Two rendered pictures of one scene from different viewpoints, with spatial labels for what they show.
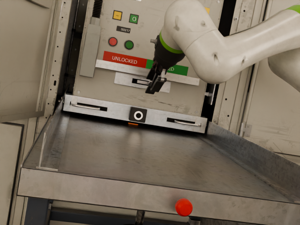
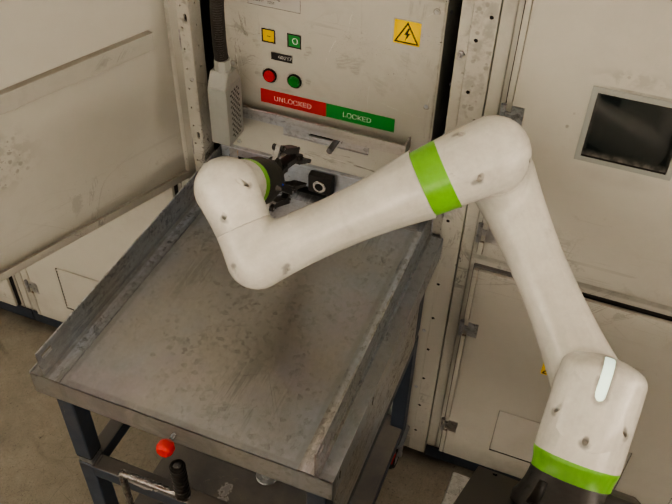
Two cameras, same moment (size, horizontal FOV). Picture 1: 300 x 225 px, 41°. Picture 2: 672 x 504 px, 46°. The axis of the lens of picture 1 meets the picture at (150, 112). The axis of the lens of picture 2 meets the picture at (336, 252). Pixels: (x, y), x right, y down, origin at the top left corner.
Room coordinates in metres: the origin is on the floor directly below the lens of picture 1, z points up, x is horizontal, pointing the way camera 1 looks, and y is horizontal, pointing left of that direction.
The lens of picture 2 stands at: (0.20, -0.76, 2.04)
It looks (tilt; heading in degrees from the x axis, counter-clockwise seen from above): 43 degrees down; 31
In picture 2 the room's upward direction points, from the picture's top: 2 degrees clockwise
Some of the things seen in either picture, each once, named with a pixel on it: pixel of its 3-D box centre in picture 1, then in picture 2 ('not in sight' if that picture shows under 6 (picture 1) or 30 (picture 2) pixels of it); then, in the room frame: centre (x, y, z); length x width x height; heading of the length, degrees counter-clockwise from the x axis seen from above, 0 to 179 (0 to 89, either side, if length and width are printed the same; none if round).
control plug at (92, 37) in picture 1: (90, 51); (226, 103); (1.36, 0.24, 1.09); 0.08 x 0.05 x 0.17; 11
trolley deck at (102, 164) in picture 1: (151, 158); (256, 308); (1.10, -0.03, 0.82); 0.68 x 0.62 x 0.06; 11
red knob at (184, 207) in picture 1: (182, 205); (168, 444); (0.74, -0.09, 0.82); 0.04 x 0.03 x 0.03; 11
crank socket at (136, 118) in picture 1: (138, 114); (320, 183); (1.45, 0.04, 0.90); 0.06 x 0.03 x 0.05; 101
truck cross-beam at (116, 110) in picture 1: (136, 113); (327, 175); (1.49, 0.05, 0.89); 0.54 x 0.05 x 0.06; 101
